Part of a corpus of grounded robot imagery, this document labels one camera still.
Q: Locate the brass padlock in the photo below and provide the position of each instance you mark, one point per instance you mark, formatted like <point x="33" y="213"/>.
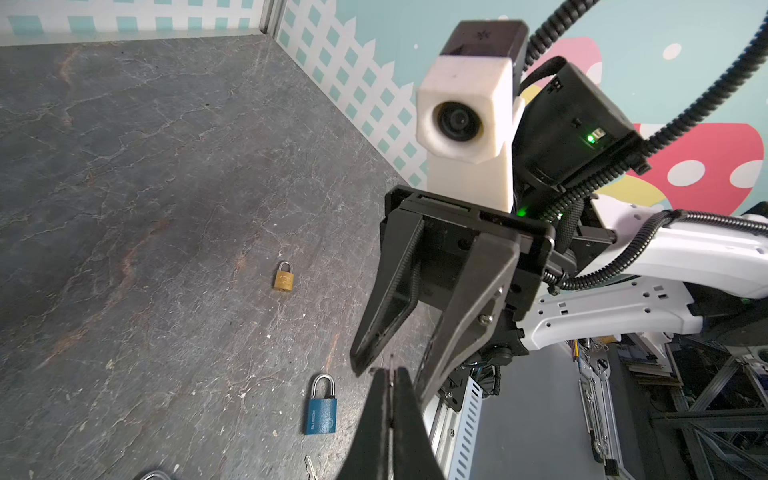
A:
<point x="284" y="277"/>

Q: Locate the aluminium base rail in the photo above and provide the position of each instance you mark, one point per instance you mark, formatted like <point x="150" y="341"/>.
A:
<point x="452" y="421"/>

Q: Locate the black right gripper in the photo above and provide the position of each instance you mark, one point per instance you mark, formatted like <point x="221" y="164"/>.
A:
<point x="469" y="255"/>

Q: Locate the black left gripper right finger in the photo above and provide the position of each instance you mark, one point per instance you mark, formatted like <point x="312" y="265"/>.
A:
<point x="413" y="457"/>

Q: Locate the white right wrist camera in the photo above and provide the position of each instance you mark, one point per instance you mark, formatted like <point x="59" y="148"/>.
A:
<point x="469" y="109"/>

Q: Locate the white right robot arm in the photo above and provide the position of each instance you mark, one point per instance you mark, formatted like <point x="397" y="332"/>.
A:
<point x="515" y="207"/>

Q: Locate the blue padlock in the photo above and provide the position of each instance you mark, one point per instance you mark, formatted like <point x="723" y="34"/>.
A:
<point x="321" y="414"/>

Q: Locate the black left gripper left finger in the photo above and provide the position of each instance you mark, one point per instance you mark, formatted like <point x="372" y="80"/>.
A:
<point x="368" y="456"/>

